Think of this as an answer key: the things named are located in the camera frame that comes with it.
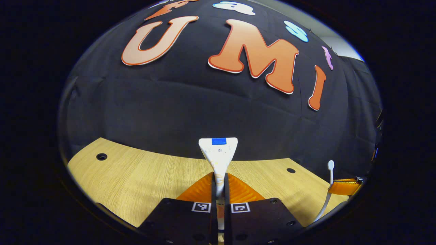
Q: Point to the white toothbrush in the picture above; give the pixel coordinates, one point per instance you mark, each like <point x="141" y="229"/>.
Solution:
<point x="330" y="177"/>

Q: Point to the black backdrop cloth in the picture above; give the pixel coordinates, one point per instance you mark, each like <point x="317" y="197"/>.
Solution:
<point x="170" y="109"/>

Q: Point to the wooden desktop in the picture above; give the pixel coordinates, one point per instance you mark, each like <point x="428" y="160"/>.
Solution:
<point x="136" y="177"/>

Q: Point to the white toothpaste tube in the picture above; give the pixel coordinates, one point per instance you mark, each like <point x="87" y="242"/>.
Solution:
<point x="218" y="156"/>

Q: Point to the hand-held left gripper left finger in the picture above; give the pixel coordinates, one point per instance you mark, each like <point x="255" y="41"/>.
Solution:
<point x="190" y="224"/>

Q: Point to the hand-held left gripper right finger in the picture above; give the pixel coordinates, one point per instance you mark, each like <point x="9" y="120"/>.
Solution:
<point x="255" y="224"/>

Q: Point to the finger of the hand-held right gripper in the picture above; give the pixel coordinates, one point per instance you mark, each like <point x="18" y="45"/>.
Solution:
<point x="345" y="187"/>

